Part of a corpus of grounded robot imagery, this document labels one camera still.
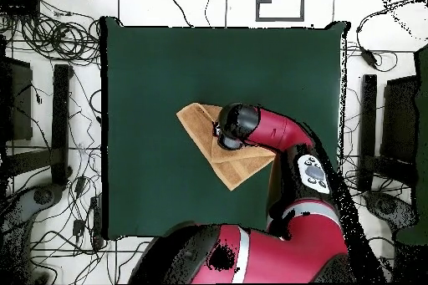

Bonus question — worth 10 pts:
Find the orange terry towel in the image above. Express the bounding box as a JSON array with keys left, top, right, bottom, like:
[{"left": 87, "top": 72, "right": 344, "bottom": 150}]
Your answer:
[{"left": 176, "top": 102, "right": 278, "bottom": 191}]

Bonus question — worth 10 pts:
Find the black flat panel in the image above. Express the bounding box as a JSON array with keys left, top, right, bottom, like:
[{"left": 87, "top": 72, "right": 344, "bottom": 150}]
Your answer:
[{"left": 380, "top": 75, "right": 419, "bottom": 165}]

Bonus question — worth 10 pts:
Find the dark green table cloth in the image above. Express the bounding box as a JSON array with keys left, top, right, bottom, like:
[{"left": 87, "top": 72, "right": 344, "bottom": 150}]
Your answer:
[{"left": 99, "top": 16, "right": 350, "bottom": 241}]

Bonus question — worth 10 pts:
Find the black power strip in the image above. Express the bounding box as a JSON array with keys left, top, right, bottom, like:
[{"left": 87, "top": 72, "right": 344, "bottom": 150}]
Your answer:
[{"left": 89, "top": 194, "right": 105, "bottom": 249}]

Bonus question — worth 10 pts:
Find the black power adapter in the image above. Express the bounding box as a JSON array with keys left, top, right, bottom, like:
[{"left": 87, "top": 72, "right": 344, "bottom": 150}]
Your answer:
[{"left": 359, "top": 48, "right": 379, "bottom": 68}]

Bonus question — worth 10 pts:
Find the small black plug adapter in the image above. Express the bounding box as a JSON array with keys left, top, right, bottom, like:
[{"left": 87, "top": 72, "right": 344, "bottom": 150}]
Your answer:
[{"left": 72, "top": 219, "right": 86, "bottom": 237}]

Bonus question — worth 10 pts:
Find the black electronics box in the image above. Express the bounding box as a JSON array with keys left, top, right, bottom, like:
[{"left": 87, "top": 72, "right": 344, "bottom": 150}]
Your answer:
[{"left": 0, "top": 0, "right": 41, "bottom": 17}]

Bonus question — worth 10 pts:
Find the black camera stand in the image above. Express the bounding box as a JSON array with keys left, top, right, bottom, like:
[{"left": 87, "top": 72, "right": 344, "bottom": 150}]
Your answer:
[
  {"left": 355, "top": 74, "right": 419, "bottom": 194},
  {"left": 6, "top": 64, "right": 73, "bottom": 187}
]

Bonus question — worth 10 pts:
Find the coiled black cable bundle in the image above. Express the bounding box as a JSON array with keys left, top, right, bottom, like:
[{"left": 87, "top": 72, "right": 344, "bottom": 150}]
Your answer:
[{"left": 19, "top": 13, "right": 101, "bottom": 67}]

